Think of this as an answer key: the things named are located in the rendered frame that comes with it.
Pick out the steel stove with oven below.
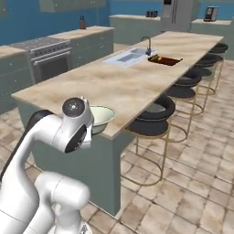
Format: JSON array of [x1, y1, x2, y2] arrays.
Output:
[[8, 36, 73, 84]]

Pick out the dark red-brown tray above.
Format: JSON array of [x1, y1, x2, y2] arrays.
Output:
[[147, 54, 184, 67]]

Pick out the black and silver coffee machine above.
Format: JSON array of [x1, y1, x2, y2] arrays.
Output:
[[203, 5, 219, 23]]

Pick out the brown knife block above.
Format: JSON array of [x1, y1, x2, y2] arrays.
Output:
[[79, 15, 88, 30]]

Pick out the kitchen island with beige worktop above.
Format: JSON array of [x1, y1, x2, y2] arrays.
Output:
[[11, 30, 225, 218]]

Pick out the steel fridge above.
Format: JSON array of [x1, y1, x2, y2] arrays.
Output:
[[160, 0, 199, 33]]

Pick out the pale green bowl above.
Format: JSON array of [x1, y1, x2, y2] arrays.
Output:
[[89, 104, 117, 135]]

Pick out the black toaster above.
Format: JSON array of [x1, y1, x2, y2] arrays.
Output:
[[145, 10, 159, 18]]

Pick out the white sink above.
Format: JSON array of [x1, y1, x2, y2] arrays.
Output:
[[101, 47, 158, 69]]

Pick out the black stool with gold legs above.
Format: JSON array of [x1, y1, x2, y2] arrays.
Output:
[[176, 64, 214, 117], [196, 53, 224, 96], [165, 70, 203, 144], [121, 94, 177, 187], [209, 42, 229, 92]]

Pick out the grey-green cupboard run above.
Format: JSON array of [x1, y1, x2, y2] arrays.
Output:
[[49, 25, 115, 69], [109, 14, 163, 46], [0, 45, 35, 114], [189, 18, 234, 61]]

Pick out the dark curved tap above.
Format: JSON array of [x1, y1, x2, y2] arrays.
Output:
[[140, 36, 153, 57]]

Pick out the grey-green wall cupboards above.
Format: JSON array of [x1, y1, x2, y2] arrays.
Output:
[[39, 0, 108, 14]]

